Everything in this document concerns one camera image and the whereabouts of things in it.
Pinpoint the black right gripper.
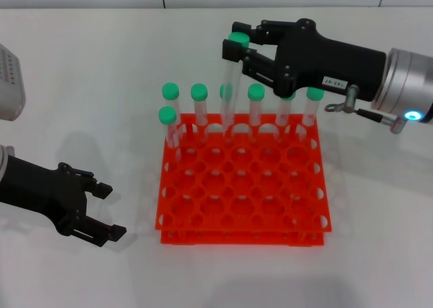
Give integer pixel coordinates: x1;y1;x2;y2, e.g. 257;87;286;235
222;18;388;102

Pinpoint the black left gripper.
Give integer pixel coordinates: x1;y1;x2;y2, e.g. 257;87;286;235
0;155;128;248

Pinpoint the green-capped clear test tube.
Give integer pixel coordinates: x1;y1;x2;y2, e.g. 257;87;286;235
158;106;183;162
275;91;298;139
299;87;325;143
219;32;250;126
248;83;266;143
190;83;210;143
161;83;187;139
219;83;237;143

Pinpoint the orange test tube rack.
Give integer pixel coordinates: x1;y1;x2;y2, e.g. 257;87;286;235
154;113;333;246

